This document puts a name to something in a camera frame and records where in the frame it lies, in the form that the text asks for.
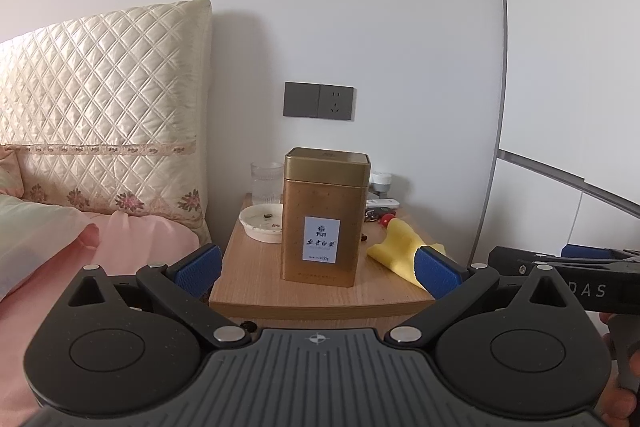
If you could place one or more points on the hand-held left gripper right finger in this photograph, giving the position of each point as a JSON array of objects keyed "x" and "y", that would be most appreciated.
[{"x": 437, "y": 272}]

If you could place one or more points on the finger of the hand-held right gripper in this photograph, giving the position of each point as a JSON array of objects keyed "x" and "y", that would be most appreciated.
[{"x": 582, "y": 252}]

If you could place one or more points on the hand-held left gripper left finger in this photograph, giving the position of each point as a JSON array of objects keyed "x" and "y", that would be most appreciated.
[{"x": 197, "y": 269}]

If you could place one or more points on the yellow cleaning cloth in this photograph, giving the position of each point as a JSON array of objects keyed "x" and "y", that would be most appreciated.
[{"x": 397, "y": 247}]

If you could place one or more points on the gold tea tin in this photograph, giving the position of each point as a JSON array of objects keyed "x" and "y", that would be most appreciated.
[{"x": 320, "y": 202}]

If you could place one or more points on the person's right hand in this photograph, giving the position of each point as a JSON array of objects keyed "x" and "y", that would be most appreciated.
[{"x": 617, "y": 407}]

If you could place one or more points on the pink blanket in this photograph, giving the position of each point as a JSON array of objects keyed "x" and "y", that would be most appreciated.
[{"x": 150, "y": 247}]

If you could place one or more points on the wooden nightstand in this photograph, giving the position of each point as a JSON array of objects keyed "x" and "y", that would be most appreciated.
[{"x": 250, "y": 277}]

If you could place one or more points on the white ceramic dish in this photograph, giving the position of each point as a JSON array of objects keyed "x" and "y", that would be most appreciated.
[{"x": 260, "y": 224}]

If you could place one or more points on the bunch of keys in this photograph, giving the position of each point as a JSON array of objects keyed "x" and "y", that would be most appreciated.
[{"x": 377, "y": 213}]

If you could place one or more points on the white slim remote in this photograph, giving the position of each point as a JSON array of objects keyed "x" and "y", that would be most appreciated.
[{"x": 382, "y": 203}]

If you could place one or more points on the white plug adapter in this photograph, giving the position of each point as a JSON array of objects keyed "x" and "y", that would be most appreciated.
[{"x": 381, "y": 184}]

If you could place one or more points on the clear ribbed glass cup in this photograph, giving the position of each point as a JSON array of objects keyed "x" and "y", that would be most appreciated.
[{"x": 266, "y": 184}]

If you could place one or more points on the pale sheer quilt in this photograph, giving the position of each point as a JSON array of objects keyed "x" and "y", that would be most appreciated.
[{"x": 35, "y": 242}]

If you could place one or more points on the cream quilted headboard cushion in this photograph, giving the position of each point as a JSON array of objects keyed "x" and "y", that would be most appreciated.
[{"x": 110, "y": 107}]

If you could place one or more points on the grey wall socket panel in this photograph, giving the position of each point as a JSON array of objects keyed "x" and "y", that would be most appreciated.
[{"x": 318, "y": 101}]

